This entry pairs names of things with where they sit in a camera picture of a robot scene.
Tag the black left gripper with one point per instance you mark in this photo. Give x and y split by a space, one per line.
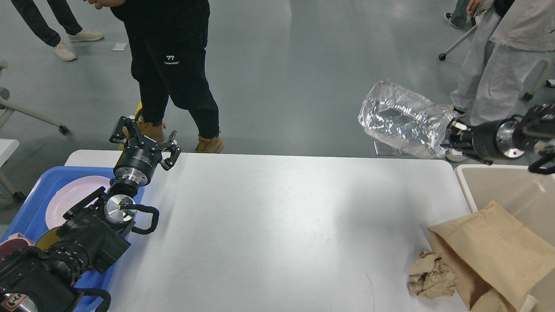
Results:
136 164

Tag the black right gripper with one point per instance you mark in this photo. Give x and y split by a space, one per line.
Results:
488 142

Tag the aluminium foil tray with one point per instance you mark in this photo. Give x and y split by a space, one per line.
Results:
405 120

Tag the pink plate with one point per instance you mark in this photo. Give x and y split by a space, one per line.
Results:
69 195

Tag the large brown paper bag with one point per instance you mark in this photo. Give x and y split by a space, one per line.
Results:
495 258

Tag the brown paper ball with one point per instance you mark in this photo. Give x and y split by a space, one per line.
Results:
431 277

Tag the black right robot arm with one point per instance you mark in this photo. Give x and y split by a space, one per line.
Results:
535 133

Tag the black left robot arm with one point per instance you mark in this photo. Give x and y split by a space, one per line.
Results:
93 236

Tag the metal floor plates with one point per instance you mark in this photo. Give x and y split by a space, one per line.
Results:
386 150

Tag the beige plastic bin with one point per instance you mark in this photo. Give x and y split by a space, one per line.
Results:
529 197

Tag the person in black clothes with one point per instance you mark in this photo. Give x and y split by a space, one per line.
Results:
168 40

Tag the person in grey sweatpants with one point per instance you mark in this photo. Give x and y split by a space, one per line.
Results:
512 37

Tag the person in jeans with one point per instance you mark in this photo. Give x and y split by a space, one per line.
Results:
458 18

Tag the blue mug yellow inside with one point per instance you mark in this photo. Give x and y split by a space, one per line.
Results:
48 239

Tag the white chair legs left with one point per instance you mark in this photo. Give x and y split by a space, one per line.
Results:
8 147

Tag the pink mug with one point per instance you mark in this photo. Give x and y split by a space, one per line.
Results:
16 243

